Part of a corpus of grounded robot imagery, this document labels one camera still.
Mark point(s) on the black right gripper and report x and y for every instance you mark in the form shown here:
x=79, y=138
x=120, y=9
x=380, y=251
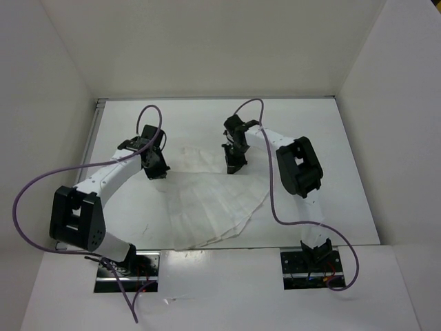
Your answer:
x=234, y=165

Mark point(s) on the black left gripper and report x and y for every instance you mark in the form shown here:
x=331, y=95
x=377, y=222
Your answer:
x=160, y=172

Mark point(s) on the white pleated skirt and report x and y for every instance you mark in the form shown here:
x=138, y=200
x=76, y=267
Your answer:
x=204, y=203

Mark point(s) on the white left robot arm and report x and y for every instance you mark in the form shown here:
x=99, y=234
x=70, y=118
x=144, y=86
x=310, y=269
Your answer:
x=77, y=213

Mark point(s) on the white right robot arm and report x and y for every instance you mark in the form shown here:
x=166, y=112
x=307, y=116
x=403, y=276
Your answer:
x=299, y=170

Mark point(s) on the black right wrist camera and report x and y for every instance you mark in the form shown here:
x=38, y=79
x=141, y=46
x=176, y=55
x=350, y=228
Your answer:
x=232, y=123

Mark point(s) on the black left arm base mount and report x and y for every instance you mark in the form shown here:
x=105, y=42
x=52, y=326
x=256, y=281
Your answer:
x=143, y=277

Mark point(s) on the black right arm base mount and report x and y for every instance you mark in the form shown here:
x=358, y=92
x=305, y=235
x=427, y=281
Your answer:
x=297, y=275

